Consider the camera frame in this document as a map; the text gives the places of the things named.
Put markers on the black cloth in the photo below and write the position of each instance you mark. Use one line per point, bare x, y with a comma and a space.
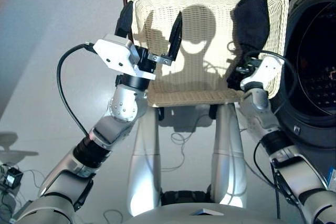
252, 22

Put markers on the pale woven laundry basket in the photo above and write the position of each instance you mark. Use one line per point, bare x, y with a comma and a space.
204, 87

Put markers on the grey washing machine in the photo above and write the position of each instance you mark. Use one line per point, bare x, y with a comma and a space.
296, 129

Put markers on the black caster wheel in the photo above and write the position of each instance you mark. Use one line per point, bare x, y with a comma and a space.
213, 111
160, 113

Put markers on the grey robot torso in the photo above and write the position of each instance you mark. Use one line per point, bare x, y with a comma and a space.
199, 214

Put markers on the small black device box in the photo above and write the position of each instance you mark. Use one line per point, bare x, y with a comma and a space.
13, 178

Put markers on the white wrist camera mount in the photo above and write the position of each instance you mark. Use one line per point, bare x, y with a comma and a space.
115, 53
267, 72

